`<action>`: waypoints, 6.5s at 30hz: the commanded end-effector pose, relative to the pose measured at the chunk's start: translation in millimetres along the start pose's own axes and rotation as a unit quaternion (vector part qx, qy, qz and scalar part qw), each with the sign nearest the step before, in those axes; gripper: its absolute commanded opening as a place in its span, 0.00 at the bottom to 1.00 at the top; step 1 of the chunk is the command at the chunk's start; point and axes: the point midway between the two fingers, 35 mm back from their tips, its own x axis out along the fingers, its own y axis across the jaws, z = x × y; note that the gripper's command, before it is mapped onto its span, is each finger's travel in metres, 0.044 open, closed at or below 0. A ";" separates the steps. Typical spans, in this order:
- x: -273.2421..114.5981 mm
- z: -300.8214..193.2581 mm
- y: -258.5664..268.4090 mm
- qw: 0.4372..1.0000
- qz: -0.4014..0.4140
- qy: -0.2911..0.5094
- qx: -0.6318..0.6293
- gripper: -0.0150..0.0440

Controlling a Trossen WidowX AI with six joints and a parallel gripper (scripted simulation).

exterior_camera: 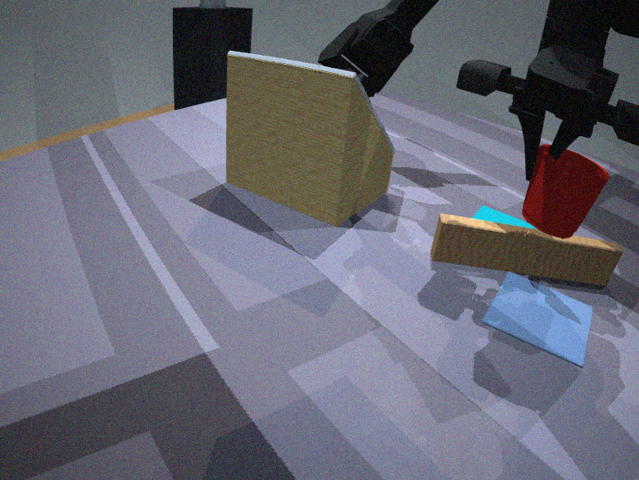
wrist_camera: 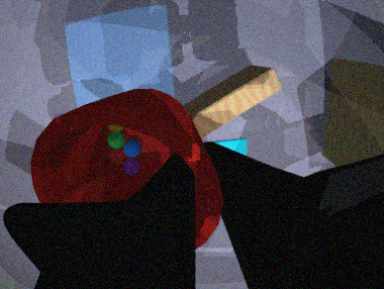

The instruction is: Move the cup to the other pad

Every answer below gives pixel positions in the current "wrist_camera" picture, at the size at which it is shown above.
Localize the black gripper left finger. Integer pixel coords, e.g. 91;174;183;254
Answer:
3;152;196;289

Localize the green marble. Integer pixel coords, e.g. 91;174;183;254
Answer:
108;132;125;148

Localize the wooden plank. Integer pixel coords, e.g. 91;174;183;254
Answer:
183;65;283;138

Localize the blue marble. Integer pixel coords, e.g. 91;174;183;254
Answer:
124;140;141;157

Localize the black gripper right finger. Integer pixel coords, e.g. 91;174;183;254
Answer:
204;142;384;289

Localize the purple marble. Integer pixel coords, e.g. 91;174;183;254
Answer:
123;159;140;175

